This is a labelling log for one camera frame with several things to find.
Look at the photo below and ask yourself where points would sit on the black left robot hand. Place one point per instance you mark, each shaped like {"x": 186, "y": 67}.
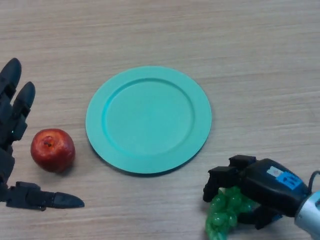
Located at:
{"x": 10, "y": 120}

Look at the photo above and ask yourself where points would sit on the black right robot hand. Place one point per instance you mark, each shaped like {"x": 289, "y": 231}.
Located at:
{"x": 270, "y": 185}

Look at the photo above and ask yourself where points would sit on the red apple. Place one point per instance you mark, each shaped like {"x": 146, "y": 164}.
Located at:
{"x": 53, "y": 152}

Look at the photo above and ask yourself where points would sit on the green grape bunch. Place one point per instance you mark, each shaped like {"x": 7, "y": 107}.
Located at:
{"x": 220, "y": 217}

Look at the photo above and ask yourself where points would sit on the teal round plate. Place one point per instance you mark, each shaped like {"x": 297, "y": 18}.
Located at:
{"x": 150, "y": 122}

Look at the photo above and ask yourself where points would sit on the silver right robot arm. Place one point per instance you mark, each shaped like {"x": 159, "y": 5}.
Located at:
{"x": 310, "y": 215}

